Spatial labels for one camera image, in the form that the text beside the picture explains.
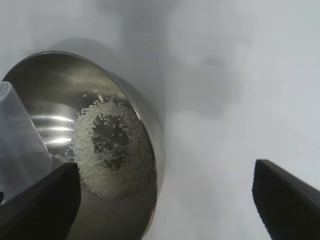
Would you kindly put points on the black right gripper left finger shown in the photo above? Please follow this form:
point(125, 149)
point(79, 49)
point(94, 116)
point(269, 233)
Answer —
point(45, 207)

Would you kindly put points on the stainless steel mixing bowl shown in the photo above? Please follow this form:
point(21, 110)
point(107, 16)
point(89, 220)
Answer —
point(62, 90)

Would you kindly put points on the white rice grains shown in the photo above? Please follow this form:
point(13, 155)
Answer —
point(85, 150)

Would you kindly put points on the translucent plastic measuring cup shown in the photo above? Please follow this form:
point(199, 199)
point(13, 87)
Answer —
point(20, 130)

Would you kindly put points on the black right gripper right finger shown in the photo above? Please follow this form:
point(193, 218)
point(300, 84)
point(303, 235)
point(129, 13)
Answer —
point(290, 207)

